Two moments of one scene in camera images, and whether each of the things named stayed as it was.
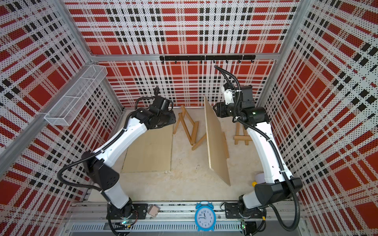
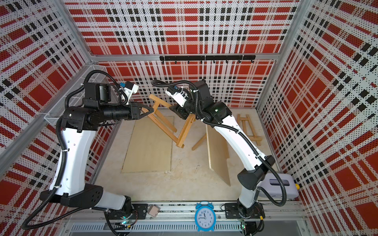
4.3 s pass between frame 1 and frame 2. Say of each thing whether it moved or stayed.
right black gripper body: moved
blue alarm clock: stayed
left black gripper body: moved
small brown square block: stayed
